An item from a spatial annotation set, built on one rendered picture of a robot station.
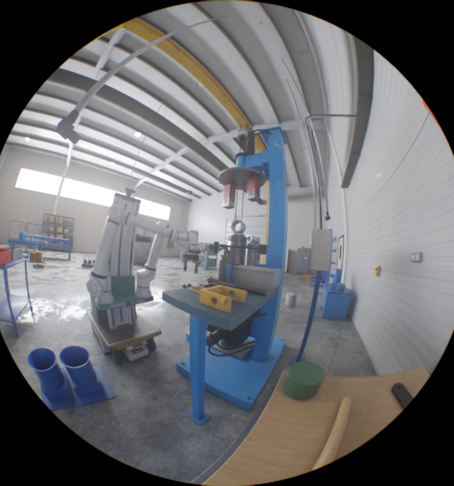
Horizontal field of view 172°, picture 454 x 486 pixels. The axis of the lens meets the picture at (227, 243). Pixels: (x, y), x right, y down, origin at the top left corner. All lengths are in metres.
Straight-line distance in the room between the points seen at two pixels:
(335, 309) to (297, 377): 3.14
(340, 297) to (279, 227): 2.42
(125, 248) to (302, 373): 1.75
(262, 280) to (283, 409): 0.81
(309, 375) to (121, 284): 1.67
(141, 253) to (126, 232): 7.51
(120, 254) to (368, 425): 1.96
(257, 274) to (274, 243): 0.49
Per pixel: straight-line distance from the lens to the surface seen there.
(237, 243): 1.58
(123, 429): 1.46
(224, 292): 0.76
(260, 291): 0.88
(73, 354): 1.67
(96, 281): 1.29
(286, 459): 0.38
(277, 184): 1.58
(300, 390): 0.43
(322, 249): 1.56
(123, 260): 1.78
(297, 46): 5.93
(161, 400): 1.55
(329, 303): 3.46
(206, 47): 6.24
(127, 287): 1.77
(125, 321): 2.00
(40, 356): 1.72
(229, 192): 1.90
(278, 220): 1.45
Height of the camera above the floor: 1.30
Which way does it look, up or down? 3 degrees up
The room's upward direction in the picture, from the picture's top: 5 degrees clockwise
